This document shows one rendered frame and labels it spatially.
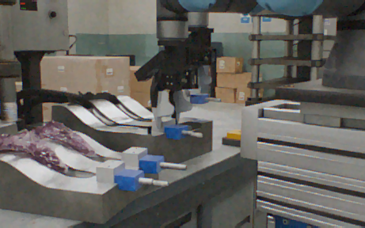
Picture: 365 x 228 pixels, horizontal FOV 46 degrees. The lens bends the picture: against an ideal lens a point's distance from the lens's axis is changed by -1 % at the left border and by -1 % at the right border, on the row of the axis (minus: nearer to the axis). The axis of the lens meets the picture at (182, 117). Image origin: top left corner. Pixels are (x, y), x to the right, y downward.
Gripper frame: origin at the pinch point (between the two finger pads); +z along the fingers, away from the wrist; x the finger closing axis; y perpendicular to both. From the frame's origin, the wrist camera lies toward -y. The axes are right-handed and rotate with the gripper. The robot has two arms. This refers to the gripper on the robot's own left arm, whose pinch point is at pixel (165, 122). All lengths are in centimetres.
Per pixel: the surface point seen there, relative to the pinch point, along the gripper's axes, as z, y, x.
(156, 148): 5.1, 2.2, -6.4
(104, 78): 22, -294, 267
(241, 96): 80, -297, 612
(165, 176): 11.0, 5.5, -7.4
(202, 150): 9.6, 2.2, 13.5
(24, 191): 7.0, -1.7, -39.6
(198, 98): -2.4, -8.1, 26.9
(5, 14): -29, -72, 4
